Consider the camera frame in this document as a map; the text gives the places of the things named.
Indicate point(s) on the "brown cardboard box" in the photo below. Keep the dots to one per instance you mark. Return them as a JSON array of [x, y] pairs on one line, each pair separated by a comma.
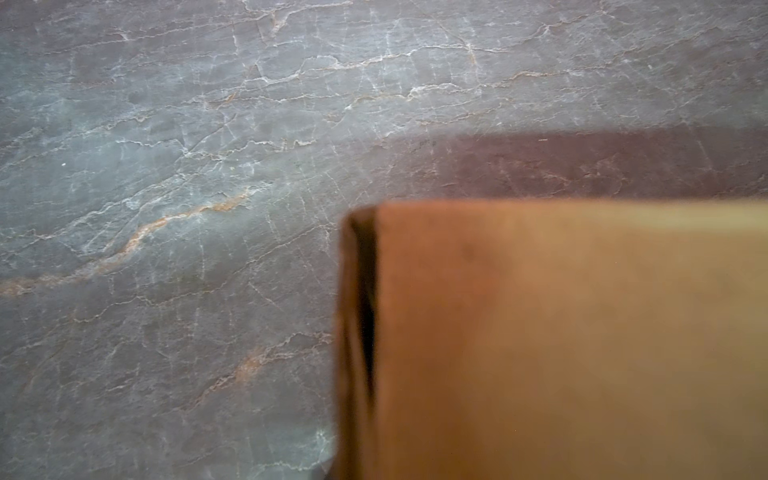
[[576, 339]]

